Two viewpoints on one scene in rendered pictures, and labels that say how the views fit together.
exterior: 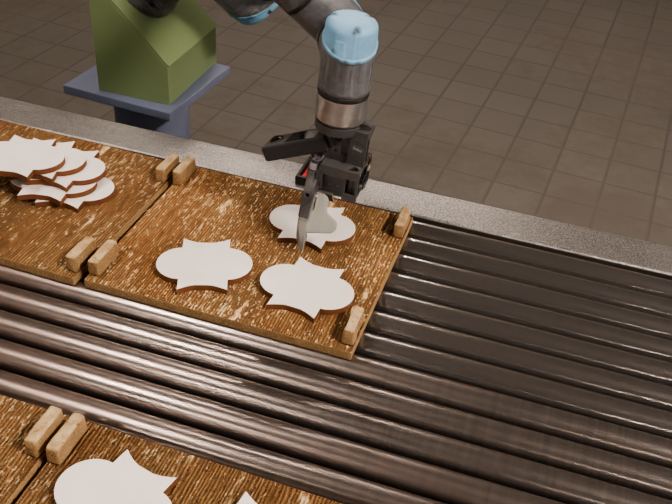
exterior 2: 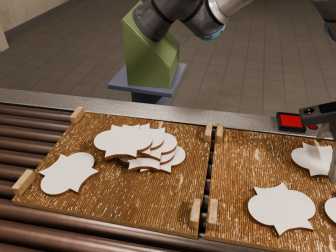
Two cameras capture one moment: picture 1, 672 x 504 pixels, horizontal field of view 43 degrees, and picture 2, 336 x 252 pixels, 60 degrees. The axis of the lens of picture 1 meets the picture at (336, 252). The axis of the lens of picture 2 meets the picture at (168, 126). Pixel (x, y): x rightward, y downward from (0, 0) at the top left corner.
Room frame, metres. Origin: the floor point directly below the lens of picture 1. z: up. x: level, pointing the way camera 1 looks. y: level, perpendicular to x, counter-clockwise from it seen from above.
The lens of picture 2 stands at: (0.63, 0.46, 1.45)
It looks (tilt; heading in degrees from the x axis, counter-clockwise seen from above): 38 degrees down; 356
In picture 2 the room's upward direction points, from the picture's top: straight up
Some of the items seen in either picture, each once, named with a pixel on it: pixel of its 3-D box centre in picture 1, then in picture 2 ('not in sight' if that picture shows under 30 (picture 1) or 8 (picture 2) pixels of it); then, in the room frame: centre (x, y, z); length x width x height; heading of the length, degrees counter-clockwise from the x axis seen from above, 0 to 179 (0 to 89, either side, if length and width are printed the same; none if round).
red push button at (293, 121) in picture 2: not in sight; (290, 122); (1.30, 0.04, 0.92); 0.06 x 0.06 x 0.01; 75
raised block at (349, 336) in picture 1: (354, 324); not in sight; (0.88, -0.03, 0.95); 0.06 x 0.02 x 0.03; 165
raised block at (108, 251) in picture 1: (103, 257); (212, 214); (0.98, 0.34, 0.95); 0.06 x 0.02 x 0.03; 165
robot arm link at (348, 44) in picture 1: (347, 55); not in sight; (1.11, 0.01, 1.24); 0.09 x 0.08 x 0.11; 9
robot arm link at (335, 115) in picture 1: (341, 105); not in sight; (1.11, 0.01, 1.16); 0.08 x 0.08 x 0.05
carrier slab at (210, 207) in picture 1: (259, 250); (299, 185); (1.06, 0.12, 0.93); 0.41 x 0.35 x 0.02; 75
